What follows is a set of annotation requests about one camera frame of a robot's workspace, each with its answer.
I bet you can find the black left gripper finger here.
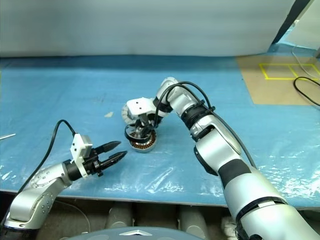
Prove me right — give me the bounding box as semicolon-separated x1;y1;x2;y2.
96;140;123;155
99;150;128;169

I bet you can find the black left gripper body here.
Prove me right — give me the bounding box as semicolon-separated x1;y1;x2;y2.
83;147;105;177

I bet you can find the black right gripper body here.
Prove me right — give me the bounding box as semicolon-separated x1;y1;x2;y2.
136;112;158;131

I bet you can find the round grey motor lid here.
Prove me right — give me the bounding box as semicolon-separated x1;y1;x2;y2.
120;103;141;126

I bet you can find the motor housing with copper windings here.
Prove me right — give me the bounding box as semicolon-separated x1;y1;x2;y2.
127;127;159;154

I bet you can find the grey rounded cylinder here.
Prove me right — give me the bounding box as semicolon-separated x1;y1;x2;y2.
106;202;135;230
178;204;209;234

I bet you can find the blue plastic table cover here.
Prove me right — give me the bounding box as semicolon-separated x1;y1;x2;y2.
0;53;320;213

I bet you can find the grey-blue robot torso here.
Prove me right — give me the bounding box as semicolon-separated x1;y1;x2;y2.
84;226;202;240

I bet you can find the white backdrop panel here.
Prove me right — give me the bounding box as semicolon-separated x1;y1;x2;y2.
0;0;305;59

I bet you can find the brown cardboard sheet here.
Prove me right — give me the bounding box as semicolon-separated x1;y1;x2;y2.
236;55;320;107

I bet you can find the small white rounded part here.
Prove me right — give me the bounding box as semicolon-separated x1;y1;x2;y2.
221;216;239;237

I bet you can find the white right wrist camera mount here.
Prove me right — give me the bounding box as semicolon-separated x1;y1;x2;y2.
126;97;167;119

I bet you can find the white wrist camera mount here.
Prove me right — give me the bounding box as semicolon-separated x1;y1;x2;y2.
126;97;167;119
69;134;94;178

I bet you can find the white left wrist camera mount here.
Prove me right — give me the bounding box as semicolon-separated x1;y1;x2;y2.
69;134;94;178

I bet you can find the thin white wire under table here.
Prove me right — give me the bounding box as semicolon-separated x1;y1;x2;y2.
56;198;91;231

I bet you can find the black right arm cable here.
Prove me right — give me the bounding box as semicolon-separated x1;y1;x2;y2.
152;80;258;168

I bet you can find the black floor cable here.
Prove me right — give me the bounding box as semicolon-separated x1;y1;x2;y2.
293;76;320;110

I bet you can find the thin white floor cable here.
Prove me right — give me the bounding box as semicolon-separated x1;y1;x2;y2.
291;44;320;77

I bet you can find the black upright post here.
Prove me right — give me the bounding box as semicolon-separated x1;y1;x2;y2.
271;0;311;46

